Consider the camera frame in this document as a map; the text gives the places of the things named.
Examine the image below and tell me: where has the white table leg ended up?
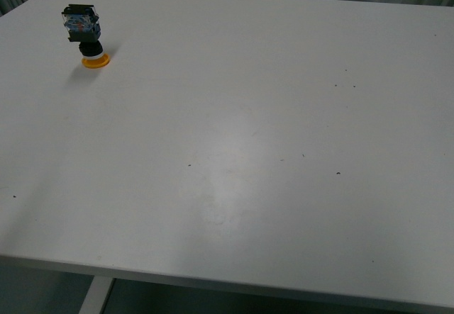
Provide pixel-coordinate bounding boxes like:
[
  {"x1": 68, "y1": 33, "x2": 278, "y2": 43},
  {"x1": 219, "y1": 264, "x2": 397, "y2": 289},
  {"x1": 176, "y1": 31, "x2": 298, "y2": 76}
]
[{"x1": 79, "y1": 276, "x2": 115, "y2": 314}]

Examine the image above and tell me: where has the yellow mushroom push button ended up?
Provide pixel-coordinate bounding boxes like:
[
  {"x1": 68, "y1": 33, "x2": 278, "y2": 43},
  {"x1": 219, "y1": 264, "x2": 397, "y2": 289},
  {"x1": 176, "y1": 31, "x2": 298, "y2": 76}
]
[{"x1": 61, "y1": 4, "x2": 110, "y2": 69}]

